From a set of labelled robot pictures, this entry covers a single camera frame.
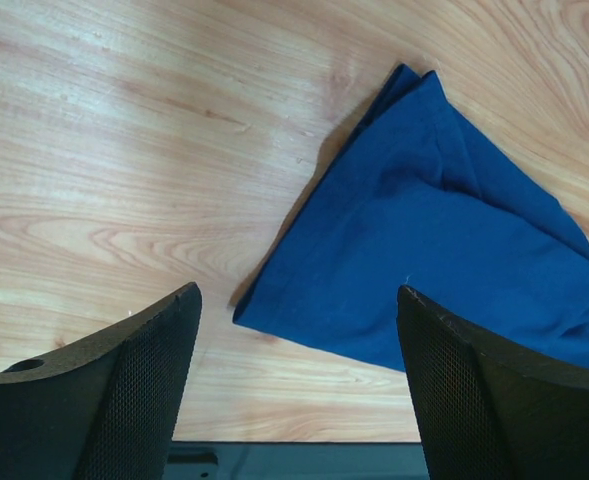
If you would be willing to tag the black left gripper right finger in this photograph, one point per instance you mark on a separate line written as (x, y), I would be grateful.
(487, 407)

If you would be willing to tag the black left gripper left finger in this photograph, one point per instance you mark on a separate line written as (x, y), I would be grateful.
(104, 406)

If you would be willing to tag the blue printed t shirt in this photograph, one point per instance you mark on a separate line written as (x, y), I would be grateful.
(419, 197)

